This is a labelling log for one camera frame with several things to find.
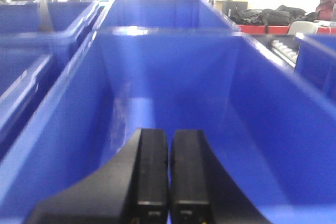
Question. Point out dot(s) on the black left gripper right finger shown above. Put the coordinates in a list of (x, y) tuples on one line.
[(202, 191)]

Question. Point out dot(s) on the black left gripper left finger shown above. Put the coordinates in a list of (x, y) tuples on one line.
[(132, 187)]

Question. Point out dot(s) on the blue bin right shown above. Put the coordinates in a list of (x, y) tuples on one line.
[(316, 61)]

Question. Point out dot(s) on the blue bin left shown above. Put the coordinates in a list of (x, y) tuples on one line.
[(32, 60)]

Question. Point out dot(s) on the blue bin behind target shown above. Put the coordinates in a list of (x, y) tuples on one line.
[(164, 14)]

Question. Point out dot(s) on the black bags pile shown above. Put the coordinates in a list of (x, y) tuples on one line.
[(282, 16)]

